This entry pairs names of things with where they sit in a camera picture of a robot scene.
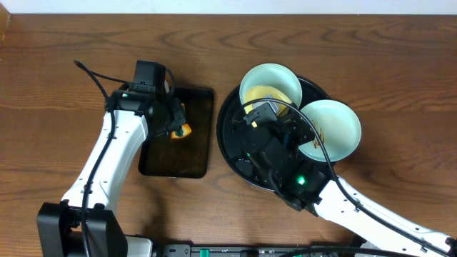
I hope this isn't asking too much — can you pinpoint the green yellow sponge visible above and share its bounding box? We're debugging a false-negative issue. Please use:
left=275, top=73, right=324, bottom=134
left=169, top=104, right=192, bottom=139

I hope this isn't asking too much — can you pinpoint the yellow plate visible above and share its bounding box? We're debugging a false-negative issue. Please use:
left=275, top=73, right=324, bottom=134
left=243, top=85, right=292, bottom=114

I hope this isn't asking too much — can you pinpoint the light blue plate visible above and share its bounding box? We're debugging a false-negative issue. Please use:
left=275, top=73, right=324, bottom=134
left=239, top=63, right=303, bottom=106
left=301, top=99, right=361, bottom=162

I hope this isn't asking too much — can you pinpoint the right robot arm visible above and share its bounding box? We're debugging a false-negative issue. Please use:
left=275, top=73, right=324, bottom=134
left=221, top=124, right=456, bottom=256

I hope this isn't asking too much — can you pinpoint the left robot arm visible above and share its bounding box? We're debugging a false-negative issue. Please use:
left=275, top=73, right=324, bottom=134
left=37, top=90, right=185, bottom=256

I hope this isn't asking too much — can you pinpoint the black rectangular tray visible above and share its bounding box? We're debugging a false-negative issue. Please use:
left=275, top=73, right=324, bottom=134
left=139, top=88, right=214, bottom=178

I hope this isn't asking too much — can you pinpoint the black round tray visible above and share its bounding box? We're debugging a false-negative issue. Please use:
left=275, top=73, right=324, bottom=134
left=216, top=75, right=331, bottom=191

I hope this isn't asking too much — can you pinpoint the light blue plate top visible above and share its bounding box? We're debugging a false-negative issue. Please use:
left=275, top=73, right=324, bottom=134
left=239, top=63, right=303, bottom=106

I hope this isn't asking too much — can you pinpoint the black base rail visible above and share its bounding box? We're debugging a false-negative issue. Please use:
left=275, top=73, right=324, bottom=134
left=156, top=243, right=361, bottom=257

